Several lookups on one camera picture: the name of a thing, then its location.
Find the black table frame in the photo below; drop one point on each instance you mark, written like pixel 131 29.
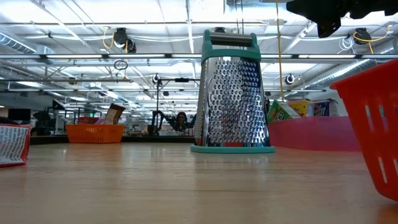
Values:
pixel 155 139

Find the red lidded container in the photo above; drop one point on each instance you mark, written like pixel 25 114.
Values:
pixel 88 120

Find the person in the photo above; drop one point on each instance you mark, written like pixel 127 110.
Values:
pixel 182 122

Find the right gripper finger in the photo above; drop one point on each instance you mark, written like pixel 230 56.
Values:
pixel 323 14

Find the small black ceiling camera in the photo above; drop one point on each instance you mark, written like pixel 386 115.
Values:
pixel 289 79
pixel 155 78

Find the red perforated basket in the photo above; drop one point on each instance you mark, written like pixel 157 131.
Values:
pixel 373 124

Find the green candy packet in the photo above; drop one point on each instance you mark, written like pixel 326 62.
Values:
pixel 14 145

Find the orange plastic bin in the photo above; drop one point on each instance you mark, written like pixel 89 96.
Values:
pixel 94 133

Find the pink translucent tray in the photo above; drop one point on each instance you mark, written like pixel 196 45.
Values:
pixel 311 133

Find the blue Frosted Flakes box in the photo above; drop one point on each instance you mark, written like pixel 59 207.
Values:
pixel 325 108

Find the yellow Corn Pops box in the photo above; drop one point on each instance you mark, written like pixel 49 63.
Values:
pixel 301 107

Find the black ceiling device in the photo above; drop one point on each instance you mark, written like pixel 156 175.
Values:
pixel 124 39
pixel 362 35

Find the background black robot arm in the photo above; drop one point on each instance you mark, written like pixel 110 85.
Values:
pixel 157 121

